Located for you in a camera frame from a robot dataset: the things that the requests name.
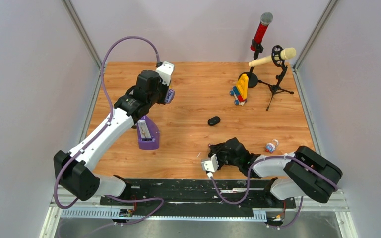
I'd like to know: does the black earbud charging case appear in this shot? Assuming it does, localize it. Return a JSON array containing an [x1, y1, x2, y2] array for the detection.
[[207, 116, 221, 126]]

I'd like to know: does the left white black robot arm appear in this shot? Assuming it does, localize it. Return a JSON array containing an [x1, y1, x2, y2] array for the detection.
[[53, 63, 174, 205]]

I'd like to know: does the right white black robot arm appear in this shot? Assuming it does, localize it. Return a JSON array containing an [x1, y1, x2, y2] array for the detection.
[[201, 137, 343, 207]]

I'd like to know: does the purple stapler box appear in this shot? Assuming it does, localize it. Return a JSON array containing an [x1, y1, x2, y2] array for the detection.
[[136, 116, 160, 150]]

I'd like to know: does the colourful toy block pile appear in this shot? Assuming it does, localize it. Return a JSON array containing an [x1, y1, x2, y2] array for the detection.
[[229, 73, 249, 106]]

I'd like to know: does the black tripod mic stand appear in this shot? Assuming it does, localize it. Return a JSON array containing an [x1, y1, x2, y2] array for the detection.
[[258, 45, 294, 111]]

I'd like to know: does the cream microphone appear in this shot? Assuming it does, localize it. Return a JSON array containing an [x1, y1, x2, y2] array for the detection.
[[248, 47, 297, 67]]

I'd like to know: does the red microphone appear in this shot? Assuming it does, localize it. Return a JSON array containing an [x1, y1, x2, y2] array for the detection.
[[251, 12, 273, 51]]

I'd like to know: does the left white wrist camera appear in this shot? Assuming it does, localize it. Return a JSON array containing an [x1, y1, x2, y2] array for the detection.
[[155, 61, 175, 86]]

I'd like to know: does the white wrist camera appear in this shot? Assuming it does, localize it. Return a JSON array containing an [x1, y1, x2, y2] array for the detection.
[[155, 61, 175, 86], [201, 154, 219, 172]]

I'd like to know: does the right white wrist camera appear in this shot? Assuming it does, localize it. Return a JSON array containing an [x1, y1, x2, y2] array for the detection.
[[201, 154, 219, 172]]

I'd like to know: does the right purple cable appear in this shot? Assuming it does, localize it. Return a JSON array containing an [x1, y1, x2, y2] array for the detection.
[[207, 155, 338, 230]]

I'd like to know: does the purple cable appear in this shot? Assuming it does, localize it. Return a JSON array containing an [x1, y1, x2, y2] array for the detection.
[[207, 155, 338, 230], [53, 36, 165, 238]]

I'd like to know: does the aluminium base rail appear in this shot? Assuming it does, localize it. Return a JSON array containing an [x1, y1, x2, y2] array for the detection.
[[48, 178, 357, 238]]

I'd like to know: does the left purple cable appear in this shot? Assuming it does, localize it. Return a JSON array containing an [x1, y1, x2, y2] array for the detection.
[[53, 36, 165, 238]]

